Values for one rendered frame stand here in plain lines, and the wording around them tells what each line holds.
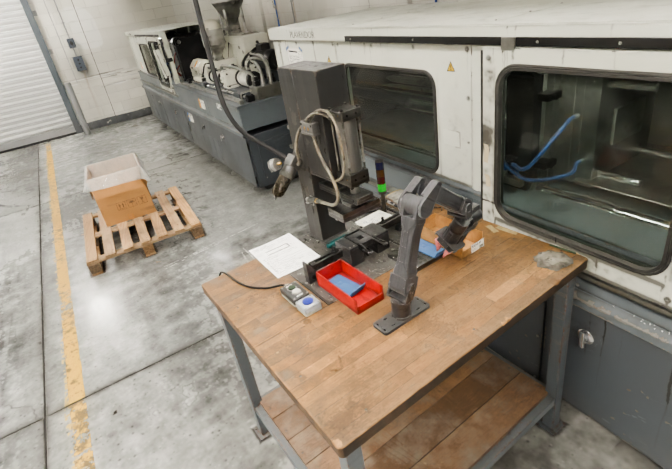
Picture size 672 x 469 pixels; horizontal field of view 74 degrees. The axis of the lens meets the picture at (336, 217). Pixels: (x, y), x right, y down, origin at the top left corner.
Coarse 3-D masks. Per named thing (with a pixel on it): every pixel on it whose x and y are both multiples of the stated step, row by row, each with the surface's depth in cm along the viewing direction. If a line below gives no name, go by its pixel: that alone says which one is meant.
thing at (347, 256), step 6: (384, 234) 183; (372, 240) 180; (336, 246) 183; (366, 246) 179; (372, 246) 186; (378, 246) 183; (384, 246) 185; (348, 252) 176; (354, 252) 176; (360, 252) 178; (378, 252) 184; (342, 258) 182; (348, 258) 178; (354, 258) 177; (360, 258) 179; (354, 264) 178
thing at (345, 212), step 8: (320, 184) 186; (328, 184) 187; (344, 192) 175; (352, 192) 172; (360, 192) 173; (368, 192) 171; (344, 200) 174; (352, 200) 170; (360, 200) 169; (368, 200) 171; (376, 200) 175; (328, 208) 174; (336, 208) 173; (344, 208) 172; (352, 208) 171; (360, 208) 171; (368, 208) 174; (336, 216) 171; (344, 216) 168; (352, 216) 170
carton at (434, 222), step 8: (432, 216) 193; (440, 216) 191; (424, 224) 191; (432, 224) 194; (440, 224) 193; (448, 224) 189; (424, 232) 185; (432, 232) 181; (472, 232) 179; (480, 232) 175; (432, 240) 183; (464, 240) 183; (472, 240) 180; (480, 240) 176; (464, 248) 178; (472, 248) 174; (464, 256) 173
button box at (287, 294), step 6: (228, 276) 185; (240, 282) 179; (294, 282) 170; (258, 288) 174; (264, 288) 174; (270, 288) 174; (282, 288) 168; (300, 288) 166; (282, 294) 169; (288, 294) 164; (294, 294) 163; (300, 294) 163; (306, 294) 163; (288, 300) 165; (294, 300) 160; (294, 306) 162
